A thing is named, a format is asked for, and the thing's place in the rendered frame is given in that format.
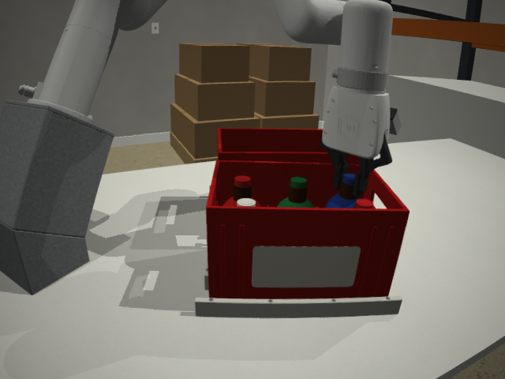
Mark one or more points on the red crate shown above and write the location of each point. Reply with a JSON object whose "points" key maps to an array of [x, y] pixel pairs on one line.
{"points": [[275, 145], [270, 252]]}

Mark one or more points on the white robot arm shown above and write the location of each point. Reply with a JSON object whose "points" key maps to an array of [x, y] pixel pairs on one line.
{"points": [[91, 30]]}

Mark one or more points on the green bottle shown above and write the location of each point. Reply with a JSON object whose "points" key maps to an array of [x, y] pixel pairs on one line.
{"points": [[297, 195]]}

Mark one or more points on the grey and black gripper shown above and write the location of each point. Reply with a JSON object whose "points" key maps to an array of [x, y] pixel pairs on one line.
{"points": [[354, 123]]}

